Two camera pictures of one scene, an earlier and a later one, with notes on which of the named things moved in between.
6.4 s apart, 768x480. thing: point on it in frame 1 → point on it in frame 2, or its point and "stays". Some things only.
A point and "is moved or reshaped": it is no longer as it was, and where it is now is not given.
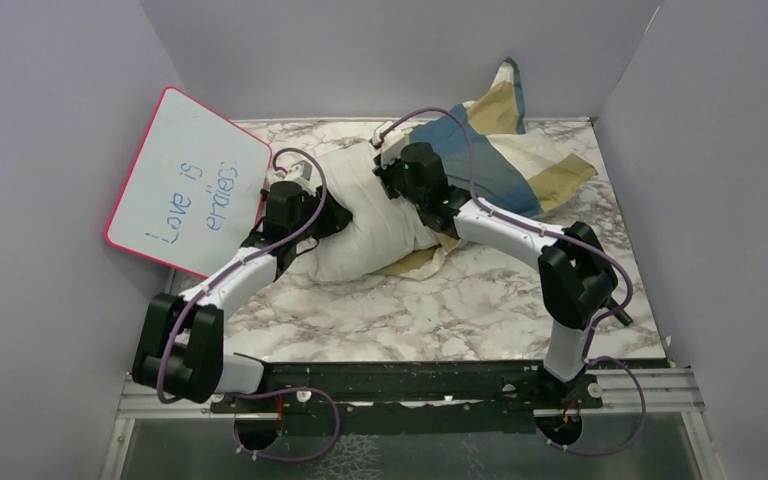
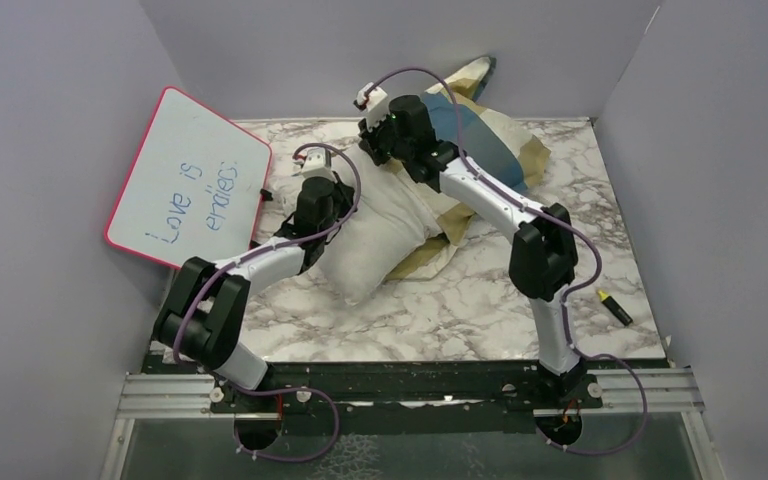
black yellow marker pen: (622, 315) stays
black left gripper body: (325, 224) → (342, 203)
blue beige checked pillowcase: (512, 168) is moved or reshaped
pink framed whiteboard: (195, 189) stays
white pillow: (381, 228) is moved or reshaped
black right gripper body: (392, 180) → (379, 145)
